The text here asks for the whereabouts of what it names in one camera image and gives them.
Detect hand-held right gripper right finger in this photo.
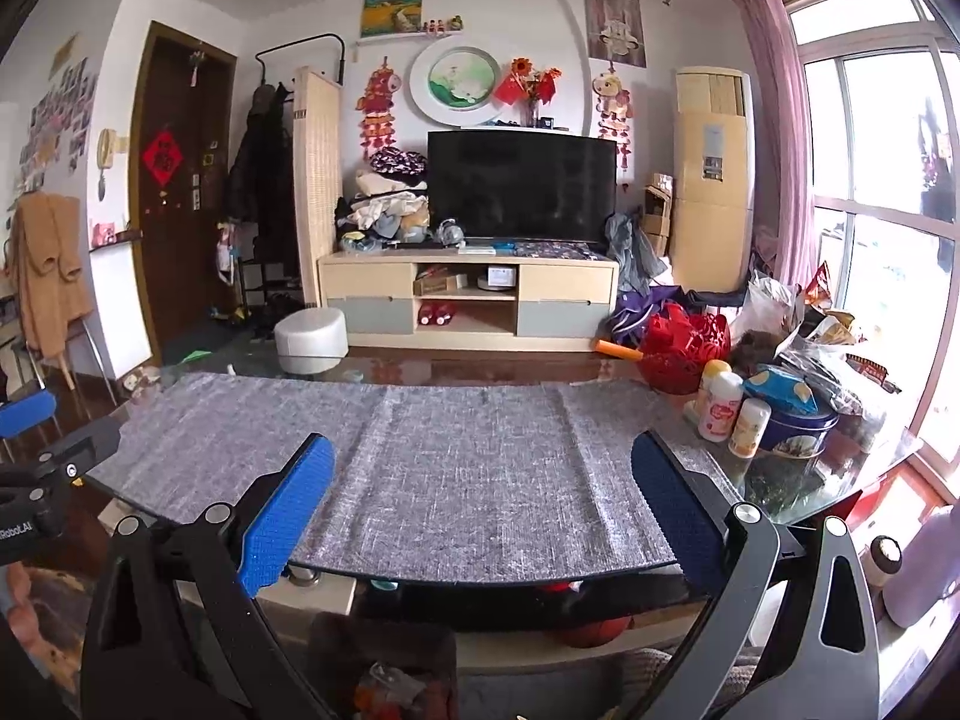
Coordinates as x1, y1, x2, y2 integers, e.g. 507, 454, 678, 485
630, 431, 880, 720

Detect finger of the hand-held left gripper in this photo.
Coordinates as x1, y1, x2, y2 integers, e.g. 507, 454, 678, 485
30, 414, 125, 487
0, 390, 59, 440

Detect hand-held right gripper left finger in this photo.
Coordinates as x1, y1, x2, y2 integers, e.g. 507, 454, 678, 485
81, 433, 336, 720

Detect person's left hand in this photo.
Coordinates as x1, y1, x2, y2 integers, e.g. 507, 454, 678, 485
0, 566, 42, 650

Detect white bottle pink label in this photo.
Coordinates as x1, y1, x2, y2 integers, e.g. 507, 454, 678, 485
697, 373, 745, 443

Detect white bottle yellow label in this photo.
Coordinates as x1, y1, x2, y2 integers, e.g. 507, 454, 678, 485
729, 397, 772, 458

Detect white bottle yellow cap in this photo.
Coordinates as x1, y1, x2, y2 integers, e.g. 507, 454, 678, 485
696, 358, 733, 415

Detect blue round tin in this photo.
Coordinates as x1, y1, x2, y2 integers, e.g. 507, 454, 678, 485
757, 390, 839, 460

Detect white easel board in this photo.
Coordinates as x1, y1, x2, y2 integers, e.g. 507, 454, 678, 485
88, 236, 155, 385

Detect brown hanging cardigan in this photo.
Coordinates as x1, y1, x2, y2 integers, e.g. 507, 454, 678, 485
7, 193, 95, 358

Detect blue snack packet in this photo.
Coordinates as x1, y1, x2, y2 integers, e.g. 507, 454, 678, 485
742, 366, 819, 416

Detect red lace basket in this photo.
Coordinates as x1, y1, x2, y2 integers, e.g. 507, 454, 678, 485
637, 306, 732, 395

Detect grey woven table mat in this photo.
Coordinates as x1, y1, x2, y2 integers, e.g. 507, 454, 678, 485
86, 371, 751, 587

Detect white round stool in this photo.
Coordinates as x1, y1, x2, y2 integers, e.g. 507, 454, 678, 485
274, 306, 350, 377

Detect purple cloth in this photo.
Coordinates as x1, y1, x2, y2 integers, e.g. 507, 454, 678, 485
606, 285, 745, 347

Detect crumpled white tissue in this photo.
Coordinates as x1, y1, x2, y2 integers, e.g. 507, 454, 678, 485
366, 661, 430, 707

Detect pile of snack bags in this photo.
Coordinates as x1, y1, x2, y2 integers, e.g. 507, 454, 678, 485
731, 261, 905, 421

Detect brown wooden door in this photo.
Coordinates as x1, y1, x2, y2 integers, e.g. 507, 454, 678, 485
127, 21, 239, 365

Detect small white capped bottle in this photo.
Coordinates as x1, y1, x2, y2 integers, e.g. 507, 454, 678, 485
866, 535, 905, 590

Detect glass coffee table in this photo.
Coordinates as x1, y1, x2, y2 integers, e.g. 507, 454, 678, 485
75, 345, 931, 680

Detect wooden television cabinet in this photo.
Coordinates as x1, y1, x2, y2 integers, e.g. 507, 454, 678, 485
317, 240, 621, 353

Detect grey hanging jacket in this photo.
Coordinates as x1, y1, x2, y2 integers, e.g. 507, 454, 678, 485
604, 214, 668, 298

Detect cream standing air conditioner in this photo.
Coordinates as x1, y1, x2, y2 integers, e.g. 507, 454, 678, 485
670, 66, 755, 293

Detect stack of cardboard boxes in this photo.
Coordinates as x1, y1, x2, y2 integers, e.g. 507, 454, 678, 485
641, 172, 677, 257

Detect red diamond door sticker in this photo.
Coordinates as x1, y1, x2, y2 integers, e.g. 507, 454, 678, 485
141, 129, 185, 180

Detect pile of folded clothes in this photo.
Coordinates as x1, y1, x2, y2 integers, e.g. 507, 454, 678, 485
334, 146, 433, 253

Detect beige woven folding screen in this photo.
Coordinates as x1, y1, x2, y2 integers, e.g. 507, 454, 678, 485
291, 66, 344, 308

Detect dark hanging coats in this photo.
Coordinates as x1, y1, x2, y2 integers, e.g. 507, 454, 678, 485
223, 81, 298, 242

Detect black flat television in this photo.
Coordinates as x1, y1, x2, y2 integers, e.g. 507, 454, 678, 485
426, 129, 618, 245

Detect pink curtain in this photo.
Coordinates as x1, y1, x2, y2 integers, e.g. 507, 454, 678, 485
729, 0, 820, 295

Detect cartoon animal hanging ornament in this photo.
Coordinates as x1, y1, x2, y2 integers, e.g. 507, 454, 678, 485
591, 67, 635, 170

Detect red fish hanging ornament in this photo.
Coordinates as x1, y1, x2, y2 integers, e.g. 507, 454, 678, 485
355, 56, 403, 163

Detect vase with red flags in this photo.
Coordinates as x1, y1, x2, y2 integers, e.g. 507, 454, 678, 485
493, 56, 563, 128

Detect black coat rack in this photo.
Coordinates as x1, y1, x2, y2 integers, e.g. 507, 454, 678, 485
253, 31, 348, 316

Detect landscape painting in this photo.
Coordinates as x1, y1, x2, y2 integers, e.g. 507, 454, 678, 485
360, 0, 425, 40

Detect cream wall intercom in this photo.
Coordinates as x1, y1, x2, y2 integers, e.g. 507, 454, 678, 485
95, 127, 118, 200

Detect wall photo collage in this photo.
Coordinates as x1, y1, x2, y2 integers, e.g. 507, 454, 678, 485
19, 58, 100, 193

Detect white frame window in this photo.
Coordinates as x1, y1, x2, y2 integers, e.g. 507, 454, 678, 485
784, 0, 960, 473

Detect round framed wall picture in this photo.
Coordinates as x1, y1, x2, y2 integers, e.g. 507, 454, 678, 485
409, 37, 502, 125

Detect grey knot wall poster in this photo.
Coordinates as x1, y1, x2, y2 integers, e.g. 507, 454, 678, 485
583, 0, 647, 69

